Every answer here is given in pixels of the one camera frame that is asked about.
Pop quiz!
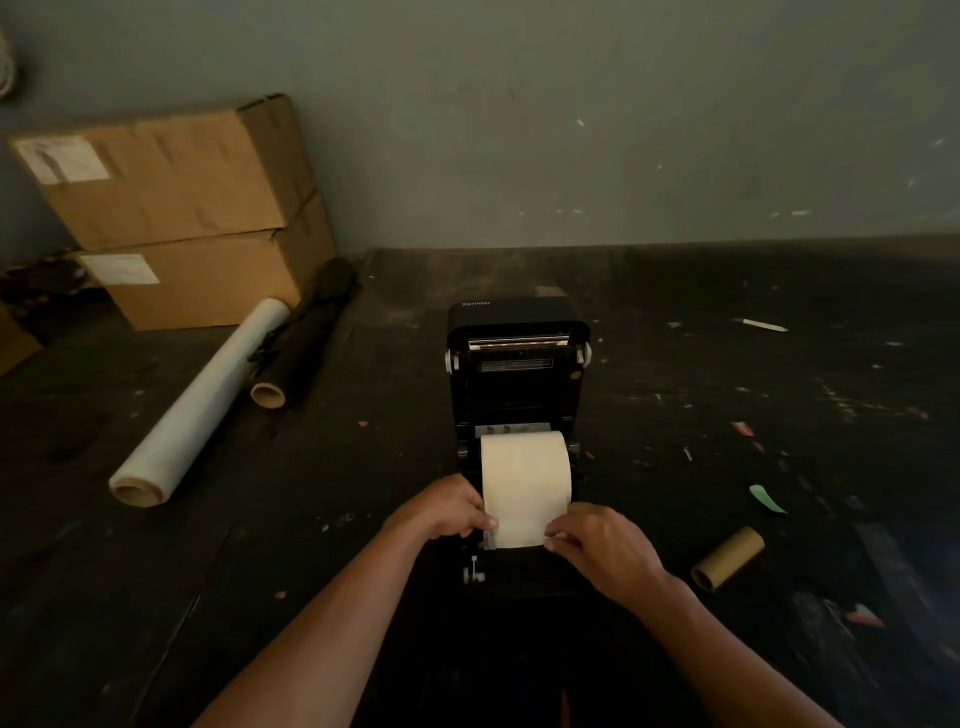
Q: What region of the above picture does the person's left forearm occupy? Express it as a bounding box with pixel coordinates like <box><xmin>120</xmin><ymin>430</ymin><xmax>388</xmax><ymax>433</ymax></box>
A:
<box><xmin>191</xmin><ymin>521</ymin><xmax>433</xmax><ymax>728</ymax></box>

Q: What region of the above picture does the person's right hand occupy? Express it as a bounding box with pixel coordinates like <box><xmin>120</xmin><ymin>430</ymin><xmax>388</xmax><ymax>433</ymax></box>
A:
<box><xmin>543</xmin><ymin>502</ymin><xmax>676</xmax><ymax>616</ymax></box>

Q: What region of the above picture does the brown cardboard roll core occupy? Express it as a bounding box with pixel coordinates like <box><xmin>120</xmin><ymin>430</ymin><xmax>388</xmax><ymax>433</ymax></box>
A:
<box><xmin>689</xmin><ymin>525</ymin><xmax>767</xmax><ymax>594</ymax></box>

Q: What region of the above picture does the large brown cardboard box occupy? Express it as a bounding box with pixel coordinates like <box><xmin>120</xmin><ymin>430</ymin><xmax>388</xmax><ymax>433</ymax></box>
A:
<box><xmin>74</xmin><ymin>191</ymin><xmax>337</xmax><ymax>333</ymax></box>
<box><xmin>7</xmin><ymin>93</ymin><xmax>320</xmax><ymax>253</ymax></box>

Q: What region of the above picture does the white coiled cable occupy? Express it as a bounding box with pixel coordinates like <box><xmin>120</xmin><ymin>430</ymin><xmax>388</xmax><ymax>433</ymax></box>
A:
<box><xmin>0</xmin><ymin>29</ymin><xmax>20</xmax><ymax>99</ymax></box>

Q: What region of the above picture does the black film roll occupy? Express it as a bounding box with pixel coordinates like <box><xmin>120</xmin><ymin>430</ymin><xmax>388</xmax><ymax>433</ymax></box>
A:
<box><xmin>248</xmin><ymin>257</ymin><xmax>360</xmax><ymax>411</ymax></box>

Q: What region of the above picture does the person's right forearm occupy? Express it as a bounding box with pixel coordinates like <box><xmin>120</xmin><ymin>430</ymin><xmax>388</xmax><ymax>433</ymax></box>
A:
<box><xmin>633</xmin><ymin>573</ymin><xmax>845</xmax><ymax>728</ymax></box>

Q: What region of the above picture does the person's left hand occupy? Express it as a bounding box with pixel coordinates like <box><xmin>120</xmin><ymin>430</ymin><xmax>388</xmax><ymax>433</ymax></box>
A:
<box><xmin>382</xmin><ymin>472</ymin><xmax>500</xmax><ymax>545</ymax></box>

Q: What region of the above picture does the white plastic film roll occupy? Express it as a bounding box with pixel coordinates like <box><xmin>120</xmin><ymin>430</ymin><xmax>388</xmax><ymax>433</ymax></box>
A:
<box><xmin>108</xmin><ymin>296</ymin><xmax>292</xmax><ymax>510</ymax></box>

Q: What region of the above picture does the black printer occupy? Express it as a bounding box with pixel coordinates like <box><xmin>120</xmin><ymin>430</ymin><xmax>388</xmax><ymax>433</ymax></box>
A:
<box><xmin>443</xmin><ymin>296</ymin><xmax>594</xmax><ymax>601</ymax></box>

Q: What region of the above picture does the white paper roll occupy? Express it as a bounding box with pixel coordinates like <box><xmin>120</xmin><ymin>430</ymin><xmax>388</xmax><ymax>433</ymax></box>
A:
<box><xmin>479</xmin><ymin>430</ymin><xmax>574</xmax><ymax>551</ymax></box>

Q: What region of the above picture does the dark cable bundle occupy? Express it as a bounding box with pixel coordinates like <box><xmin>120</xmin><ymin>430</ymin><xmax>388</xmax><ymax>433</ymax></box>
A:
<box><xmin>0</xmin><ymin>251</ymin><xmax>103</xmax><ymax>343</ymax></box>

